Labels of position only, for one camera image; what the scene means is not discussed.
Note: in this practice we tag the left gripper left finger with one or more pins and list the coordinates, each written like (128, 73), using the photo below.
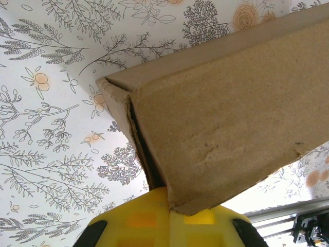
(133, 226)

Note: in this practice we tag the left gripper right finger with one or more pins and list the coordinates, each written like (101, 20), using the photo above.
(218, 231)

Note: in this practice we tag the brown cardboard box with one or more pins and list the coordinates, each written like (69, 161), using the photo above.
(231, 115)

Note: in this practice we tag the aluminium frame cross rail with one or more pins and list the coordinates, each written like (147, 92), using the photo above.
(272, 213)

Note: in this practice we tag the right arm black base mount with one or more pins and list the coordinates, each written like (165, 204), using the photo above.
(306, 229)

